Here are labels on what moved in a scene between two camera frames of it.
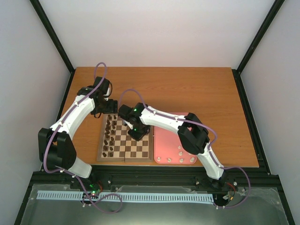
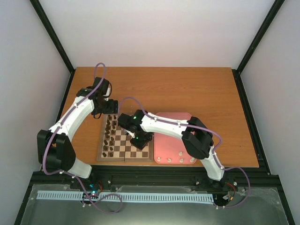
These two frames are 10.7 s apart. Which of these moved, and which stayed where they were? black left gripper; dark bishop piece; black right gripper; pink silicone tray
Moved: black right gripper
Stayed: black left gripper; dark bishop piece; pink silicone tray
